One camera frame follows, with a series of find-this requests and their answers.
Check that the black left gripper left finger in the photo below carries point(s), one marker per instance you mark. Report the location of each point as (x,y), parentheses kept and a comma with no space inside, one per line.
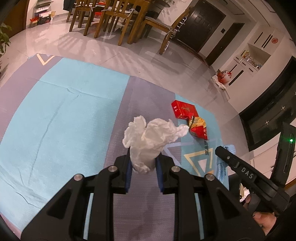
(64,216)

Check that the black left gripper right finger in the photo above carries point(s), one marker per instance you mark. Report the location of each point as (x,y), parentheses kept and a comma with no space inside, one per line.
(204,208)

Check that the white tissue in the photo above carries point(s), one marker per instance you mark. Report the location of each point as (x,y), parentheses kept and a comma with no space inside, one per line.
(146,141)

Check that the person's right hand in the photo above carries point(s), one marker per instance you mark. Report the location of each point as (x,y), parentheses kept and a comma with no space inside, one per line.
(265,220)

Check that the blue crumpled cloth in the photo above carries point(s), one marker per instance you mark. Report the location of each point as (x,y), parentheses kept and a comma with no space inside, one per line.
(222,173)

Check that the black tv cabinet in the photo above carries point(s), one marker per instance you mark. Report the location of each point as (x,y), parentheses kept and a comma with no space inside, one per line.
(262,120)

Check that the red yellow snack wrapper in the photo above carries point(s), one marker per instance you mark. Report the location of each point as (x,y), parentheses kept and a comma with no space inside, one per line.
(197,127)

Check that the red cigarette box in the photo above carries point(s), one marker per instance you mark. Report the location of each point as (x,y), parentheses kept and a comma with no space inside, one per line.
(183,110)

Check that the red white plastic bag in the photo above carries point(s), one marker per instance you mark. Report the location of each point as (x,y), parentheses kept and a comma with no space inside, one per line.
(221,78)

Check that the white shoe cabinet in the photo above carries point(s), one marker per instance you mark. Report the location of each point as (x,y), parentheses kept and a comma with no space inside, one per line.
(251,57)

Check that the wooden dining chair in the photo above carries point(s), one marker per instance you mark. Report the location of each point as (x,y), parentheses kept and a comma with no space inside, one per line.
(169,30)

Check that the dark entrance door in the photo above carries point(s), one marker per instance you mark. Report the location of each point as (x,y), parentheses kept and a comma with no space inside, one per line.
(201,23)

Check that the green potted plant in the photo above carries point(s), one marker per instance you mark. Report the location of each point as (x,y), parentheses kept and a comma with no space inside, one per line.
(4,38)

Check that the shelf with boxes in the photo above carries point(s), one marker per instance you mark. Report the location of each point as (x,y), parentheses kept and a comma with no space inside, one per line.
(42,13)

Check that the wooden dining table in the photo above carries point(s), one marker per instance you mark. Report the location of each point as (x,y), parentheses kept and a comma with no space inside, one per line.
(127,10)

